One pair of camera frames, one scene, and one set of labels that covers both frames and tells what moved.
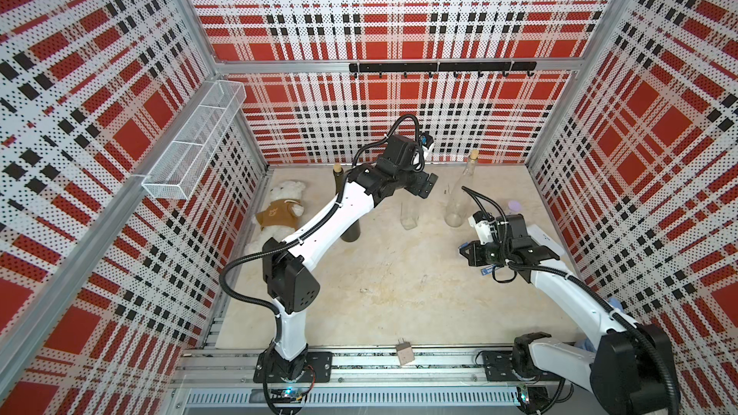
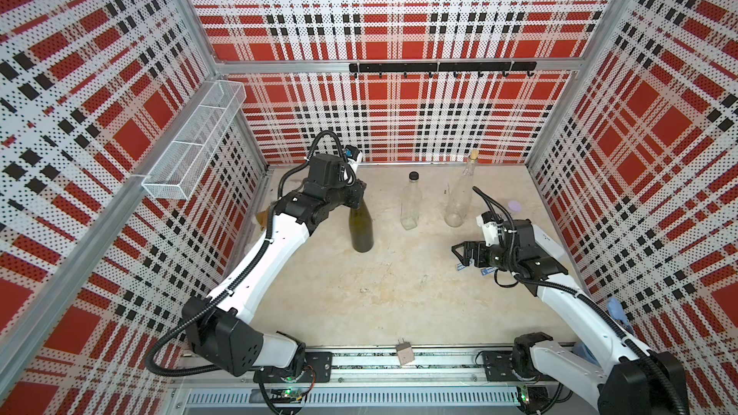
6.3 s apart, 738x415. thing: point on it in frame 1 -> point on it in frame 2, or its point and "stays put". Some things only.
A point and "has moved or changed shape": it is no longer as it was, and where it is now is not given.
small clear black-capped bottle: x=409 y=214 stays put
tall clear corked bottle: x=455 y=211 stays put
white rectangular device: x=543 y=239 stays put
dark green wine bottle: x=354 y=233 has moved or changed shape
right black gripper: x=474 y=258 stays put
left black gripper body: x=409 y=181 -> x=344 y=195
